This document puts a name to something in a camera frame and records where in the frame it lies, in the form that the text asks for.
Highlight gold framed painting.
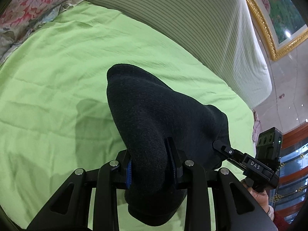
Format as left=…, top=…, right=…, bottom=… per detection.
left=238, top=0, right=308, bottom=62

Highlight dark navy pants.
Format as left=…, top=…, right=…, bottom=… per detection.
left=106, top=64, right=232, bottom=227

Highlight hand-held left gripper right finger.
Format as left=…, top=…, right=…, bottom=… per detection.
left=165, top=137, right=278, bottom=231

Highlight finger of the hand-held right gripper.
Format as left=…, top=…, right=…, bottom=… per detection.
left=213, top=140, right=246, bottom=166

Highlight pink floral pillow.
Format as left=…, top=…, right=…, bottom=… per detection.
left=251, top=110, right=262, bottom=146

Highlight person's right hand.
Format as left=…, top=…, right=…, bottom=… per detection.
left=242, top=180, right=274, bottom=221

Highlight wooden furniture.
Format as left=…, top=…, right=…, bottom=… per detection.
left=269, top=123, right=308, bottom=225

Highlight person's right forearm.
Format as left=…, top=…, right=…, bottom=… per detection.
left=266, top=205, right=293, bottom=231

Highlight striped padded headboard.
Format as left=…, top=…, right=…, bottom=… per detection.
left=87, top=0, right=273, bottom=111

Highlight green bed sheet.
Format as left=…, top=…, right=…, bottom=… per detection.
left=0, top=0, right=257, bottom=229

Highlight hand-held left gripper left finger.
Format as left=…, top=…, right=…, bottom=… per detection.
left=26, top=149, right=132, bottom=231

